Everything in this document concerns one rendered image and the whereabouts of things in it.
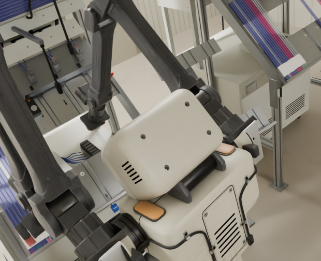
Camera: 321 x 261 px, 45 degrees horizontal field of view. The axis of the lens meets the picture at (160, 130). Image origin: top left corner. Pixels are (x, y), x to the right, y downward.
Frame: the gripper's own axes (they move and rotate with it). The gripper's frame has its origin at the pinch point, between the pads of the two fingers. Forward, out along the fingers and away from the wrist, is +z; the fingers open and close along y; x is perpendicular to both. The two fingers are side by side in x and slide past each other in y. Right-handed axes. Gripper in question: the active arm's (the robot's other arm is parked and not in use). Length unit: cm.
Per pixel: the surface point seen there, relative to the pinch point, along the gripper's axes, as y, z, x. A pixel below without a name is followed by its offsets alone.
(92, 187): 13.7, 3.8, 20.3
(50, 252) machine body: 37, 51, 26
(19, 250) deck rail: 48, 4, 25
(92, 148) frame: -4.7, 33.0, -1.7
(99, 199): 14.5, 4.3, 25.8
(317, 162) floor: -126, 56, 78
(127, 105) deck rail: -19.2, 1.1, -1.0
